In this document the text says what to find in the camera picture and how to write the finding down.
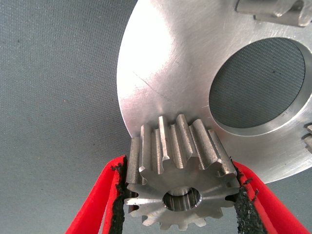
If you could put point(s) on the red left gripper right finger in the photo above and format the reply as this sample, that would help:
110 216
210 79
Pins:
268 214

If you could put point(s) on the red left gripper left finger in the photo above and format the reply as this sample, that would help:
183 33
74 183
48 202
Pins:
92 207

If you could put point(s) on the large steel gear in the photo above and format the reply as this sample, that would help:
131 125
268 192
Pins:
180 175

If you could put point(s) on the small steel gear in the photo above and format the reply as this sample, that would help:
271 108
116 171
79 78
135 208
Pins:
309 141
273 12

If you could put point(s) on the dark grey table cloth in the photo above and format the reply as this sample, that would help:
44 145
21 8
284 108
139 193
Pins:
53 97

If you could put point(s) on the round metal plate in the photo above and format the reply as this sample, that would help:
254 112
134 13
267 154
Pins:
170 61

